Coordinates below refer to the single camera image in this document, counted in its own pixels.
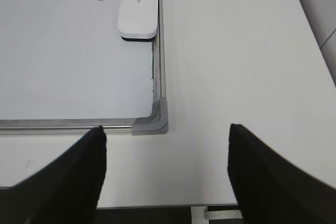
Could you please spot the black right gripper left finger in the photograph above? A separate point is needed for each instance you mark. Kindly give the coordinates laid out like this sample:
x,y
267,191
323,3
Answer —
x,y
65,191

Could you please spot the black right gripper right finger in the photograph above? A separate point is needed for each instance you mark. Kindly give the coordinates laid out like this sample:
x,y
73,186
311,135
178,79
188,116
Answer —
x,y
270,189

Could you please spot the white rectangular board eraser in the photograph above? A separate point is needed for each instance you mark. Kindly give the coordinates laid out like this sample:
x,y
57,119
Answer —
x,y
138,19

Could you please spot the white whiteboard with grey frame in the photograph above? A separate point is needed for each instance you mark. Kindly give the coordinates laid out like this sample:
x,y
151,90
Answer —
x,y
66,68

